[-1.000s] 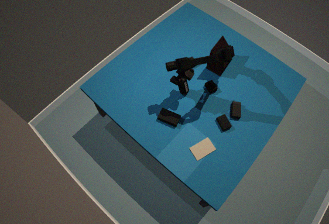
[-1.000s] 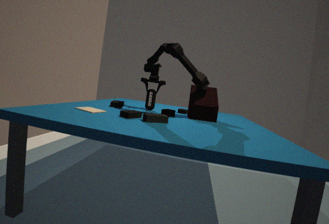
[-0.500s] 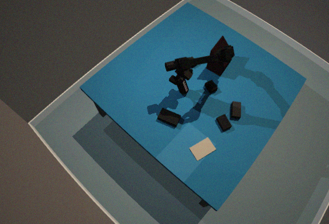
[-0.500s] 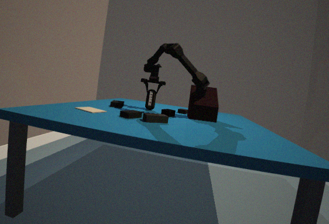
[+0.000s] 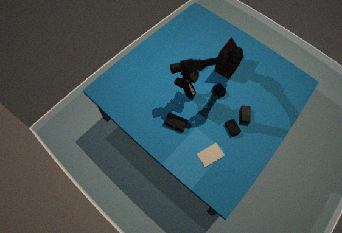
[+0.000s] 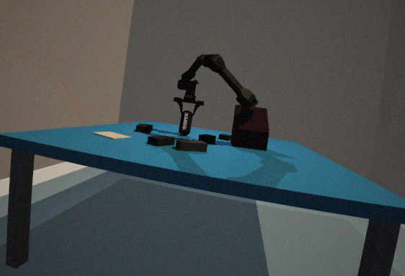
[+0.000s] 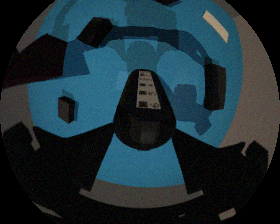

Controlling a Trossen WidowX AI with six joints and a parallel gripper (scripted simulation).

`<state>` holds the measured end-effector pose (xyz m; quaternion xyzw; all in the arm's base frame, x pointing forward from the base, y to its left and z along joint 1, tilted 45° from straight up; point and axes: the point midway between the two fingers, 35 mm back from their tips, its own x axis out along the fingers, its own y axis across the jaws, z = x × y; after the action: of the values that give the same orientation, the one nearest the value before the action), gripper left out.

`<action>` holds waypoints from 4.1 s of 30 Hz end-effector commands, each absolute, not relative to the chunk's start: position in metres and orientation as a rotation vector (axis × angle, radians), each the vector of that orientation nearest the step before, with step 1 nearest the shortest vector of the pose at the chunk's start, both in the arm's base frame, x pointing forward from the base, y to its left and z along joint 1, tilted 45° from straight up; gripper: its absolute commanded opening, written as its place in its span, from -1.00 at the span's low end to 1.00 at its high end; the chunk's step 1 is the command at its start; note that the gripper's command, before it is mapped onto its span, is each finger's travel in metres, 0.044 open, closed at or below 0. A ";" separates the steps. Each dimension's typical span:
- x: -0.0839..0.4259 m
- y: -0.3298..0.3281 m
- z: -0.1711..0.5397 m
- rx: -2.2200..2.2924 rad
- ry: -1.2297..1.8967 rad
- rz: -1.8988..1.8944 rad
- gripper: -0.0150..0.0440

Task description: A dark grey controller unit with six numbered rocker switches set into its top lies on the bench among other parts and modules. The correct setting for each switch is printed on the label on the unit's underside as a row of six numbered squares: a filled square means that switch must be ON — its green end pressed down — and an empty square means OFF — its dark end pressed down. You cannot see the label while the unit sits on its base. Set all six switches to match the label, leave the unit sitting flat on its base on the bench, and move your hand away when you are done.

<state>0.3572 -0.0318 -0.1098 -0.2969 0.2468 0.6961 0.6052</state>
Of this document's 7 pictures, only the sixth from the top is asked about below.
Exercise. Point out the dark grey switch panel with green rocker switches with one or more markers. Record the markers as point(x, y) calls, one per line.
point(185, 123)

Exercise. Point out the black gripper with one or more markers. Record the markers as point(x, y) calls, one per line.
point(180, 100)

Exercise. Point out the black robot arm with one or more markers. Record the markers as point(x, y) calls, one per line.
point(215, 62)

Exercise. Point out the beige flat rectangular block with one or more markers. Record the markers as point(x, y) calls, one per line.
point(113, 136)

